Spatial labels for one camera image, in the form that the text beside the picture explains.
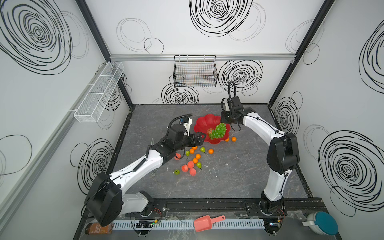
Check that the green pear lower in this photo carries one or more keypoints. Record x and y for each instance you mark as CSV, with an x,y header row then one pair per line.
x,y
199,165

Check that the peach bottom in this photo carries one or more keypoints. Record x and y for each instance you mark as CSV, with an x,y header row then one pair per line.
x,y
192,172

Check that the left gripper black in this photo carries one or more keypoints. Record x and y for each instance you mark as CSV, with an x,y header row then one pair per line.
x,y
193,139

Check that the teal lidded white jug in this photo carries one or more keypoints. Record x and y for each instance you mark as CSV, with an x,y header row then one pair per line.
x,y
321,223

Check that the green grape bunch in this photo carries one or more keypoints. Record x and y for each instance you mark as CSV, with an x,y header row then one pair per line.
x,y
218,132

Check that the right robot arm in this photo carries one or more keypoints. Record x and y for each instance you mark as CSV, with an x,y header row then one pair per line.
x,y
283,153

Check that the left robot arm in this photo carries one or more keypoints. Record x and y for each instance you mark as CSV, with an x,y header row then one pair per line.
x,y
108,198

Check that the brown bottle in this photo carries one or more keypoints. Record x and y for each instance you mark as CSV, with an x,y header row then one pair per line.
x,y
97,229

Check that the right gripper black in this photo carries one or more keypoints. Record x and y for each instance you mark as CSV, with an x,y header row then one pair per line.
x,y
229,117

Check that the white slotted cable duct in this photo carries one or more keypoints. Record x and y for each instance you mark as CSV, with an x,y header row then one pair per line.
x,y
230,224

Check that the peach lower left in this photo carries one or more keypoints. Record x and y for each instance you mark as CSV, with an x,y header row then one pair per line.
x,y
185,168

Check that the black wire basket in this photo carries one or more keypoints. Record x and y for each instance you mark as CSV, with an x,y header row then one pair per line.
x,y
195,71

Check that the peach centre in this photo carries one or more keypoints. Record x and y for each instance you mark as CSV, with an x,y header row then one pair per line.
x,y
190,164

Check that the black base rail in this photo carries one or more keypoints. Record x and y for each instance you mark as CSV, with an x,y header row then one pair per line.
x,y
248,206

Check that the pink plastic scoop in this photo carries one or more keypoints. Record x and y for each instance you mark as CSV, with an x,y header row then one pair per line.
x,y
206,222

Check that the white mesh wall shelf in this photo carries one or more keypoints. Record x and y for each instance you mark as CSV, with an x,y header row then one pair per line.
x,y
97,97

